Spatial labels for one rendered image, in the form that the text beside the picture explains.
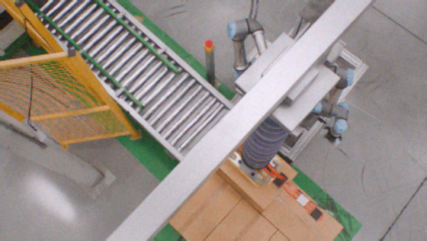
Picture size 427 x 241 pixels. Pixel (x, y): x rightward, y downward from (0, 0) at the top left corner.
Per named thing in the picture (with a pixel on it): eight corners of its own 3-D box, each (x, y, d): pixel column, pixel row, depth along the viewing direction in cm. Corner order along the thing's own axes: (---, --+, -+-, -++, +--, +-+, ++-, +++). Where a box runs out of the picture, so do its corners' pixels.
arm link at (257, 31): (260, 19, 338) (278, 80, 324) (245, 23, 337) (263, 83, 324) (261, 11, 327) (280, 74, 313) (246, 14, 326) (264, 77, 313)
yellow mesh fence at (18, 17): (31, 41, 503) (-98, -96, 300) (38, 34, 505) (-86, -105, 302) (104, 110, 481) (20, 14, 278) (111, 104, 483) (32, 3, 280)
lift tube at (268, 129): (234, 146, 306) (244, 83, 185) (258, 120, 310) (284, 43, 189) (261, 171, 301) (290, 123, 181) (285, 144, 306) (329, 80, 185)
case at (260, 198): (210, 165, 409) (208, 157, 371) (240, 133, 416) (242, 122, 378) (259, 213, 398) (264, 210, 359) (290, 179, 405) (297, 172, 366)
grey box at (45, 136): (39, 132, 324) (20, 121, 295) (44, 126, 325) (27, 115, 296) (57, 151, 320) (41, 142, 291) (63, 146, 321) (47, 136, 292)
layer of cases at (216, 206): (168, 219, 437) (162, 216, 399) (239, 143, 455) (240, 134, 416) (262, 311, 415) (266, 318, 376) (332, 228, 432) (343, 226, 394)
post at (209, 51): (207, 85, 487) (203, 45, 390) (211, 80, 488) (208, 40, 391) (211, 88, 485) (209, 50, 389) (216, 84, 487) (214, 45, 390)
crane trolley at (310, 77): (258, 81, 184) (260, 73, 174) (284, 54, 186) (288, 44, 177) (289, 107, 181) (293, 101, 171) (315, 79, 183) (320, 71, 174)
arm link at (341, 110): (333, 99, 286) (330, 116, 284) (351, 103, 286) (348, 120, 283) (331, 103, 294) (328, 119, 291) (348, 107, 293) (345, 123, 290)
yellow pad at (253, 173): (225, 158, 359) (226, 157, 355) (234, 149, 361) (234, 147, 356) (258, 188, 353) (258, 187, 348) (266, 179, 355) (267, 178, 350)
